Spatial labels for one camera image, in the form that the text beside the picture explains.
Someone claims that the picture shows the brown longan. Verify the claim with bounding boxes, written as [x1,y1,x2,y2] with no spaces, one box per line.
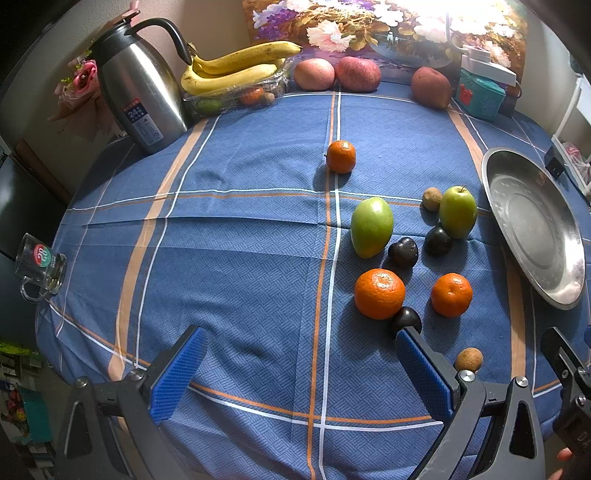
[422,187,443,213]
[455,347,484,373]

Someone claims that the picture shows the dark plum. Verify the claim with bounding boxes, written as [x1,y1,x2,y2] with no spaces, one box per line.
[388,237,419,269]
[388,306,423,337]
[424,225,453,257]

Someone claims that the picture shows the large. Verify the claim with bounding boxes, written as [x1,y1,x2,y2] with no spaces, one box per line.
[353,268,406,320]

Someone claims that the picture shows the green mango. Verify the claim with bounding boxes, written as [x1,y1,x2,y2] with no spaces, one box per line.
[351,197,394,259]

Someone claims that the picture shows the green apple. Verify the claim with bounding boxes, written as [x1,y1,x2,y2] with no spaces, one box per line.
[439,186,478,240]

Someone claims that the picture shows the small orange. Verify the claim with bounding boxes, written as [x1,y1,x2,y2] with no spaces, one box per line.
[325,140,356,174]

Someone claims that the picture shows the person's hand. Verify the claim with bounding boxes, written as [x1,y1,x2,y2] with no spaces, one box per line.
[548,447,573,480]

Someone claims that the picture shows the silver metal plate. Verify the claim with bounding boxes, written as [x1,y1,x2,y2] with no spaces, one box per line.
[482,148,586,310]

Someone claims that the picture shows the glass mug with logo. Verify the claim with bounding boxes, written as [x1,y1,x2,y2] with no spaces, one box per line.
[15,233,67,303]

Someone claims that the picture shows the blue plaid tablecloth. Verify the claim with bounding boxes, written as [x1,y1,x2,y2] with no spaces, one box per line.
[36,83,590,479]

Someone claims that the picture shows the small black box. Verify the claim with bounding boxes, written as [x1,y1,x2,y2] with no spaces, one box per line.
[544,146,565,179]

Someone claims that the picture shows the white shelf rack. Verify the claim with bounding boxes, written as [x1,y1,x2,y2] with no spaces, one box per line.
[551,75,590,202]

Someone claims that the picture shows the teal box with heart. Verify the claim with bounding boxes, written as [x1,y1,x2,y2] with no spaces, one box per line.
[455,69,506,121]

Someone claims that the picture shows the clear plastic fruit tray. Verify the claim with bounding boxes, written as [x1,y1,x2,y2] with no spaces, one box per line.
[180,58,294,120]

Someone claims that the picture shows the brownish red apple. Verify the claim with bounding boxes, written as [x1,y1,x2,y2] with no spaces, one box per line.
[411,67,452,110]

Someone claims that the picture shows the stainless steel thermos jug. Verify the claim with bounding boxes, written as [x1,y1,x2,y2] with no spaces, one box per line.
[90,9,191,154]

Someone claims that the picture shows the pink artificial flower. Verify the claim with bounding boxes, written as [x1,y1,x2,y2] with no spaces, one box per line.
[48,50,123,142]

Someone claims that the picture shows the yellow banana bunch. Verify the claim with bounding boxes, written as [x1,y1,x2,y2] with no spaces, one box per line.
[180,41,301,96]

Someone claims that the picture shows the dark red apple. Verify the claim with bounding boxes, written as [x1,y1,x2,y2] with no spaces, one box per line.
[335,56,382,93]

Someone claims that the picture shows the white desk lamp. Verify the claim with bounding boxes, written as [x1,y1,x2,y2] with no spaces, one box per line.
[446,16,518,87]

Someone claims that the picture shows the pale red apple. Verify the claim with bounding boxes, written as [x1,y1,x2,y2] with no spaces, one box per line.
[294,58,335,91]

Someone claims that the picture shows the flower painting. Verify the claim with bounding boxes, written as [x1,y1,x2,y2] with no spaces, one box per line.
[242,0,528,76]

